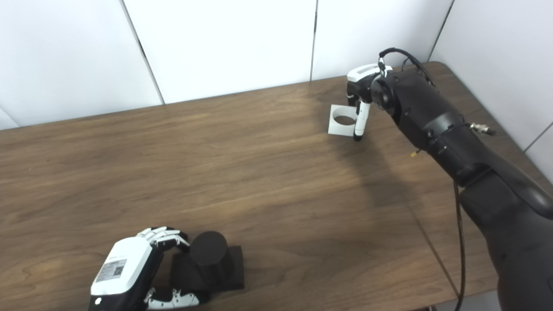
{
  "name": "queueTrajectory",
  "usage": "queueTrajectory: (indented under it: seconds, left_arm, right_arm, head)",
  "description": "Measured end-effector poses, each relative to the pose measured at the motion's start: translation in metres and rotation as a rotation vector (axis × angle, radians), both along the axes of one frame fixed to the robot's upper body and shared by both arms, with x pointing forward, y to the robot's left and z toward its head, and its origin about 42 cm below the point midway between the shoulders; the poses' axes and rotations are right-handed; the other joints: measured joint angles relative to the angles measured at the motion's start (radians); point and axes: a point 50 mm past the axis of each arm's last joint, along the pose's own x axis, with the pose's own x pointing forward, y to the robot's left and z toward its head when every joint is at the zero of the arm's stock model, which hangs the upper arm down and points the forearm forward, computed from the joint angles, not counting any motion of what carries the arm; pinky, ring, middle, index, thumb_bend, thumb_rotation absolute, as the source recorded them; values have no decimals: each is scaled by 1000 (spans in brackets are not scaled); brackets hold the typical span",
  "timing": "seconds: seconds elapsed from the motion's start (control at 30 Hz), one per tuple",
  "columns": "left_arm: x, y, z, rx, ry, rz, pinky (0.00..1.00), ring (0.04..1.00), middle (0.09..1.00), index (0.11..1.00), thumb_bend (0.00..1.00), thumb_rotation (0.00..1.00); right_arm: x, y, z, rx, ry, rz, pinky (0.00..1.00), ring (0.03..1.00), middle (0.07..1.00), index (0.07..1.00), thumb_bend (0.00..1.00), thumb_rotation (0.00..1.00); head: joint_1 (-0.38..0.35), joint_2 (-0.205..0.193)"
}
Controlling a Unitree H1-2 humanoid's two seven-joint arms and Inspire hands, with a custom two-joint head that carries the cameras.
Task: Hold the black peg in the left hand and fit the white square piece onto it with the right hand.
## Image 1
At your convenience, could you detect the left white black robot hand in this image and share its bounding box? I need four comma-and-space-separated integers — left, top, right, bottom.
89, 226, 212, 311

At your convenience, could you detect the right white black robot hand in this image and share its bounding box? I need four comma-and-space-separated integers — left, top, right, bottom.
346, 64, 394, 142

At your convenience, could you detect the white square piece with hole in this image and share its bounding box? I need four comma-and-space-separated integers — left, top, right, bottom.
328, 105, 359, 137

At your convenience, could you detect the black peg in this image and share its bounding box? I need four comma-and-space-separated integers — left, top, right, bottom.
171, 231, 245, 291

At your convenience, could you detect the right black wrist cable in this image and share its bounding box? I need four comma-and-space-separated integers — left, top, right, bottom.
378, 48, 466, 311

